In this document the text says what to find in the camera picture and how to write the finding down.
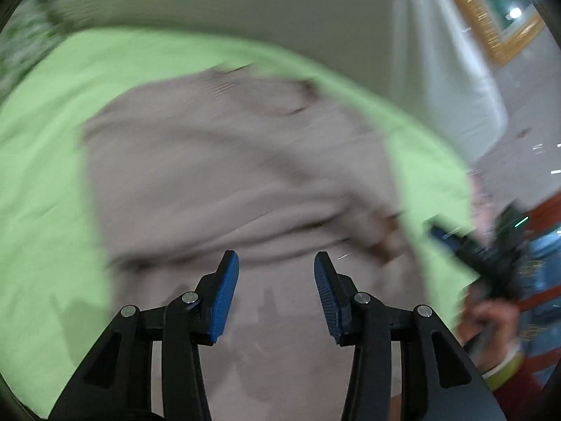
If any beige knit sweater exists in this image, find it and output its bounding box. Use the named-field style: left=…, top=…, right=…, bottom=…
left=84, top=67, right=425, bottom=420

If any person's right hand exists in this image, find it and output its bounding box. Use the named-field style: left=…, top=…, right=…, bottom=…
left=457, top=283, right=520, bottom=373

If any light green bed sheet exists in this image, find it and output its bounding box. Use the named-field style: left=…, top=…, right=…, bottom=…
left=1, top=28, right=472, bottom=416

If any gold framed picture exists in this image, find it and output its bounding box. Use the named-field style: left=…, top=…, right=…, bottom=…
left=454, top=0, right=546, bottom=66

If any white striped headboard cover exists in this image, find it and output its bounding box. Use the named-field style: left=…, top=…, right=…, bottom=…
left=45, top=0, right=508, bottom=163

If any green white patterned pillow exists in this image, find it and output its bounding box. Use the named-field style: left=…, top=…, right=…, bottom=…
left=0, top=0, right=65, bottom=102

